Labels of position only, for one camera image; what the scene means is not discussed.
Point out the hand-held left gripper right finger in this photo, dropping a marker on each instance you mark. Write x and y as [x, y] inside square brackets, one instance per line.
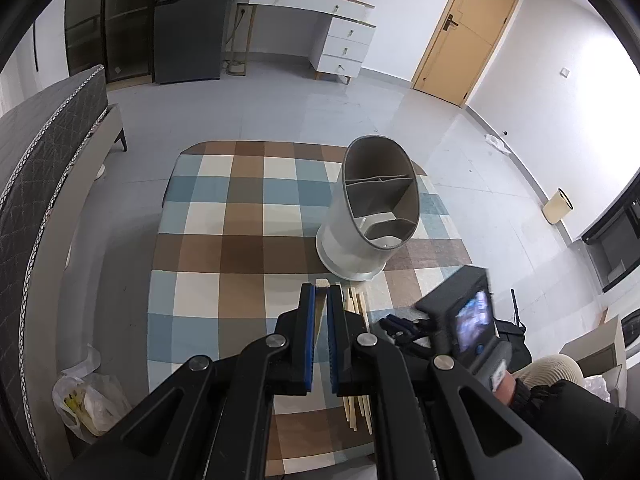
[334, 340]

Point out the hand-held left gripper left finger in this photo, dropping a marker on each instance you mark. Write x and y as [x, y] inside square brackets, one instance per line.
[307, 340]

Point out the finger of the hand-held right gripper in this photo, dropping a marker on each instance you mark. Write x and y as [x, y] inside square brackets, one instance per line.
[397, 324]

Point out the single wooden chopstick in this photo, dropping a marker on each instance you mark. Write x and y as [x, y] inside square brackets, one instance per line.
[321, 310]

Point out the bundle of wooden chopsticks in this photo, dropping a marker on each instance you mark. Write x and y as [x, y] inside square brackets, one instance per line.
[357, 305]

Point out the grey oval utensil holder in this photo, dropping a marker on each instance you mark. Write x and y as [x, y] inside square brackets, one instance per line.
[345, 220]

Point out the person's right forearm black sleeve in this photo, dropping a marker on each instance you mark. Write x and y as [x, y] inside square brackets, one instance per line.
[575, 420]

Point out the person's right hand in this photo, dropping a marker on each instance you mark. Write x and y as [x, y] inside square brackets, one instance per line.
[506, 386]

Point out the checked tablecloth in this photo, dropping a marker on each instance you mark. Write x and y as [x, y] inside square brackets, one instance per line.
[220, 260]

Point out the person's leg beige trousers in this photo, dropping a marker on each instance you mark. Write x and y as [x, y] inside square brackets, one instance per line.
[550, 367]

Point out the beige trash bin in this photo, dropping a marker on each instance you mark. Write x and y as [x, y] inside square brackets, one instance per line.
[557, 207]

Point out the cardboard box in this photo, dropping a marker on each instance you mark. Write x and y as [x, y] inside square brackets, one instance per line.
[595, 345]

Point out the white paper scrap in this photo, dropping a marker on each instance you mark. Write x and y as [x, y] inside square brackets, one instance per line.
[497, 144]

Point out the clear plastic wrap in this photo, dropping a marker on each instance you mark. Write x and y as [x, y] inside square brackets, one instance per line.
[597, 387]

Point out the black low cabinet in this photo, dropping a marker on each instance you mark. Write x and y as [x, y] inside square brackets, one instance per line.
[615, 230]

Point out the white plastic bag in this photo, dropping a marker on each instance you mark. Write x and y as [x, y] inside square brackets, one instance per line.
[90, 405]

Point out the white round disc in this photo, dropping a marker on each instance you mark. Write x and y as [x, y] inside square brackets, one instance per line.
[100, 171]

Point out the wooden door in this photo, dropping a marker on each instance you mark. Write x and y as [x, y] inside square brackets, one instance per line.
[465, 35]

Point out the white dressing table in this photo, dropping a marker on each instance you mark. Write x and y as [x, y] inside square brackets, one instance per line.
[345, 35]

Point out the dark grey quilted mattress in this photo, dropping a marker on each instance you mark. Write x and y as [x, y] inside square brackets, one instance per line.
[35, 170]

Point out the dark glass cabinet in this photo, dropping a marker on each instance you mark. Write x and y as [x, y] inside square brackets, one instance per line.
[115, 20]

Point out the white wardrobe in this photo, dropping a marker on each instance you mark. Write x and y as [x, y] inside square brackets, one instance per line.
[22, 80]

